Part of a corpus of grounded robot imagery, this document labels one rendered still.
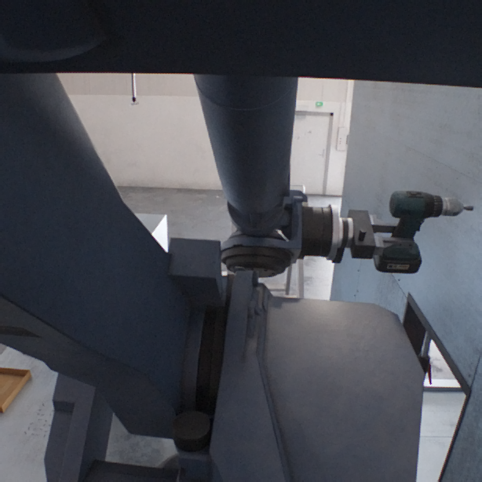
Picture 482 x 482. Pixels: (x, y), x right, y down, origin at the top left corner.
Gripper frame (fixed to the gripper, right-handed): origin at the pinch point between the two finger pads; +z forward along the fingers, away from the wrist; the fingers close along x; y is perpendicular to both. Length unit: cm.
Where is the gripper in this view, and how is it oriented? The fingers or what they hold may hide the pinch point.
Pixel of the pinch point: (402, 235)
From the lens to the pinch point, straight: 111.6
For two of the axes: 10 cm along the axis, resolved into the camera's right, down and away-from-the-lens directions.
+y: 0.0, -7.2, -7.0
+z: 10.0, 0.5, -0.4
